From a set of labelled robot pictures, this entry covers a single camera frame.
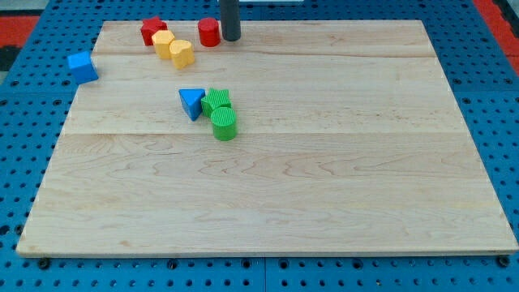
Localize blue triangle block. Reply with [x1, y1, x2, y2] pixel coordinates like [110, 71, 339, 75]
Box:
[178, 88, 205, 121]

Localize green cylinder block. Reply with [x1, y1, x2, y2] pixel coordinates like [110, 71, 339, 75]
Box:
[210, 107, 237, 141]

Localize green star block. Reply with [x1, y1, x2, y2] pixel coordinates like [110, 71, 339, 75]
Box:
[201, 88, 232, 118]

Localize light wooden board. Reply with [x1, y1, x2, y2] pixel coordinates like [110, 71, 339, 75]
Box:
[16, 20, 518, 258]

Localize yellow heart block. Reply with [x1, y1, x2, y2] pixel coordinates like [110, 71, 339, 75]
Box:
[169, 40, 195, 69]

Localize red cylinder block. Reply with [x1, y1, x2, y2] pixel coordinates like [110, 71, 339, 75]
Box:
[198, 18, 221, 47]

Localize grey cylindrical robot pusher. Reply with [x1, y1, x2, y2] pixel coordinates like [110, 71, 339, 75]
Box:
[219, 0, 241, 41]

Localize yellow hexagon block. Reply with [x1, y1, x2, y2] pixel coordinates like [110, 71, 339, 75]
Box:
[152, 30, 175, 59]

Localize red star block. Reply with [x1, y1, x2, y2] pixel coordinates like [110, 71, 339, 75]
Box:
[140, 15, 168, 46]

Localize blue cube block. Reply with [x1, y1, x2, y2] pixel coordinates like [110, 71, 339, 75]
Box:
[66, 51, 98, 84]

